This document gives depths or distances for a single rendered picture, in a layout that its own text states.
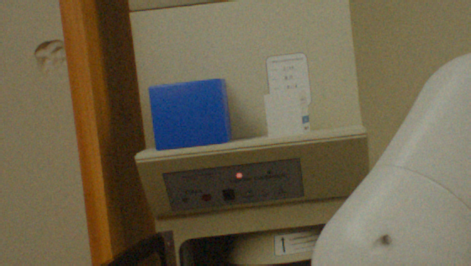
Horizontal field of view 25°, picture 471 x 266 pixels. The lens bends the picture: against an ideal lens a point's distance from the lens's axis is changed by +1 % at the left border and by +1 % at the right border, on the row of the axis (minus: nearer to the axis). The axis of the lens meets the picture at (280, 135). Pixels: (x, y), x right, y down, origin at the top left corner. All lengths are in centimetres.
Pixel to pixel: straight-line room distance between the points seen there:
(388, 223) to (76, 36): 76
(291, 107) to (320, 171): 10
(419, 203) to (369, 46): 116
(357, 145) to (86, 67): 39
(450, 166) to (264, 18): 74
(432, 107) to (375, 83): 109
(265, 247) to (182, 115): 27
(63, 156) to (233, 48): 58
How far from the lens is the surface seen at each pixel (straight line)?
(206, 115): 146
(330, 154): 148
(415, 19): 201
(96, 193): 151
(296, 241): 161
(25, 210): 207
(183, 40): 157
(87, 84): 150
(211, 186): 151
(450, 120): 89
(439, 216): 86
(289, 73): 156
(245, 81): 157
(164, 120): 147
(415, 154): 88
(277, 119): 148
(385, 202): 86
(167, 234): 159
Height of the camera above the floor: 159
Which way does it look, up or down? 3 degrees down
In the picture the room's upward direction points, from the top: 6 degrees counter-clockwise
